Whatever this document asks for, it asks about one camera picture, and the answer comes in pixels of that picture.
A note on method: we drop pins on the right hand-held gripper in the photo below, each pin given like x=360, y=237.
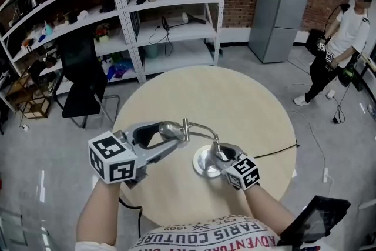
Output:
x=243, y=173

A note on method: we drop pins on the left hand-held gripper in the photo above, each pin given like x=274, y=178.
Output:
x=114, y=161

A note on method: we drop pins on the silver desk lamp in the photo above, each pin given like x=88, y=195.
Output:
x=202, y=163

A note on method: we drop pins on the person's left forearm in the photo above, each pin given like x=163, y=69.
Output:
x=97, y=208

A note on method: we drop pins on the person's right forearm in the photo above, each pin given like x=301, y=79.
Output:
x=267, y=208

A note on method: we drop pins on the black ring light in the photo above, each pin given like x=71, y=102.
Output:
x=194, y=19

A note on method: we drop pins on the blue plastic bags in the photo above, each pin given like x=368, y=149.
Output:
x=119, y=70

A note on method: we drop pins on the black office chair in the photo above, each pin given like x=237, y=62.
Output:
x=82, y=91

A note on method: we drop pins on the white printed t-shirt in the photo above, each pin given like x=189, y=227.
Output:
x=205, y=238

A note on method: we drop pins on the teal bucket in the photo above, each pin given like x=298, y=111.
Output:
x=151, y=52

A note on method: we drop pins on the white metal shelf unit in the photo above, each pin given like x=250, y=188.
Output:
x=191, y=35
x=116, y=45

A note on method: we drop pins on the black tablet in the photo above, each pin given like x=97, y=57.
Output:
x=317, y=220

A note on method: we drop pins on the potted flowers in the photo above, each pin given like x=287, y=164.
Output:
x=102, y=33

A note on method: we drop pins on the black bin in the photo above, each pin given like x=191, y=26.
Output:
x=312, y=41

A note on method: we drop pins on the wooden tiered cart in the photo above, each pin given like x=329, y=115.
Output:
x=17, y=88

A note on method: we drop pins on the teal bottle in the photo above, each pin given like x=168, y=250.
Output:
x=48, y=30

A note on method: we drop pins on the grey refrigerator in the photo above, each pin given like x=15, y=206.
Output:
x=276, y=6

